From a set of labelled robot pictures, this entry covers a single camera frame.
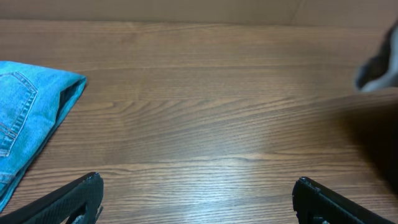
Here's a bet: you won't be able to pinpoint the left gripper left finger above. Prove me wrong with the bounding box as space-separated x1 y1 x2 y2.
1 172 104 224

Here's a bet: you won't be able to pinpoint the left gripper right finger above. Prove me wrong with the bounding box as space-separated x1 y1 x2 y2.
292 177 394 224

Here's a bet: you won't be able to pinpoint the beige cotton shorts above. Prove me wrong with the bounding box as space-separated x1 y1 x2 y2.
354 21 397 92

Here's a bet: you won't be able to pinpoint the folded blue denim jeans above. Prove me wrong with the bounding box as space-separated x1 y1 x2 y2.
1 61 86 208

